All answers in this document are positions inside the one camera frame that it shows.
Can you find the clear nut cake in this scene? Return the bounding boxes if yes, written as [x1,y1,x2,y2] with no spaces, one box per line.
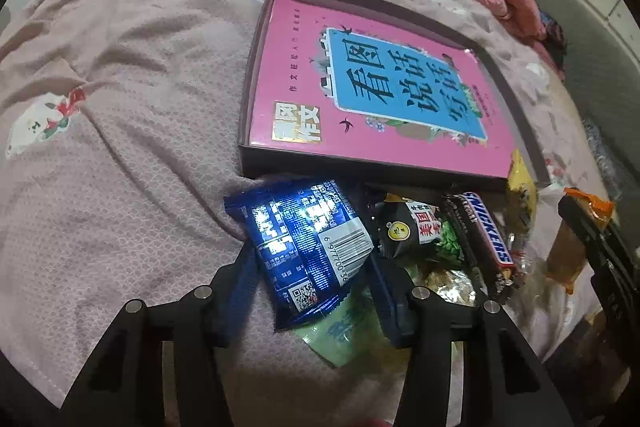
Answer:
[412,265,476,308]

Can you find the yellow long snack bar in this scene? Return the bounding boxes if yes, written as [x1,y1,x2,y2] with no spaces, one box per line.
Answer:
[506,150,538,235]

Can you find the Snickers bar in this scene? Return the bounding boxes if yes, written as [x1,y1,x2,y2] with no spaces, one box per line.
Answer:
[442,192,518,305]

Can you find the green label pastry bag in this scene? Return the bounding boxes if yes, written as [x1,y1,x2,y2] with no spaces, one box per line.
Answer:
[294,284,407,373]

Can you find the black green pea snack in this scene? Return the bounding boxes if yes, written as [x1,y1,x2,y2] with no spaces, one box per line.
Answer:
[373,194,464,270]

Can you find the blue foil snack packet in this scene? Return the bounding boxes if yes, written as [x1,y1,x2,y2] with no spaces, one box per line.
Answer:
[224,179,374,331]

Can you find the orange bread packet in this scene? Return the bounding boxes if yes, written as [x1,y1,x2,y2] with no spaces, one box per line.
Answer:
[546,187,615,295]

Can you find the grey padded headboard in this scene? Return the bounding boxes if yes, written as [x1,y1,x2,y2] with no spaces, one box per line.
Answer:
[535,0,639,236]

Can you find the dark colourful clothes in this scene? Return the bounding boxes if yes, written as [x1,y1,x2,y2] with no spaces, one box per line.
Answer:
[539,10,568,81]

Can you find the pink patterned bed sheet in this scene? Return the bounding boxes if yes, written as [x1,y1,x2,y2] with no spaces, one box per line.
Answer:
[1,0,605,407]

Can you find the dark shallow cardboard box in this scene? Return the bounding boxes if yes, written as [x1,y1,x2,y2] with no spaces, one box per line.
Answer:
[239,0,549,191]

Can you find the pink and blue book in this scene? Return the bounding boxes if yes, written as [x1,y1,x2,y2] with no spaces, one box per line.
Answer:
[243,0,515,180]

